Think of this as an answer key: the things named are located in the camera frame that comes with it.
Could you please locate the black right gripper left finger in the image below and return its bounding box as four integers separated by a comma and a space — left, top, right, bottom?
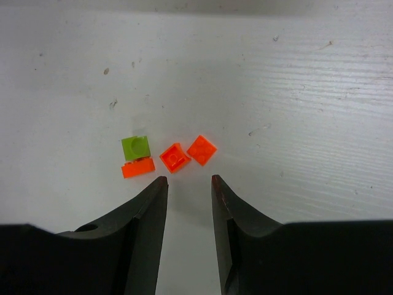
1, 176, 168, 294

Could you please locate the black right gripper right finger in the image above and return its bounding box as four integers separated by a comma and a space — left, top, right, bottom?
211, 175, 392, 294

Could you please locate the orange small brick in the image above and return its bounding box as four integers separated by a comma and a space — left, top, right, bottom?
122, 157, 155, 179
160, 143, 191, 174
187, 135, 217, 166

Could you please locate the lime green arch brick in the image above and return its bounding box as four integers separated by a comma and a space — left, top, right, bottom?
121, 136, 151, 162

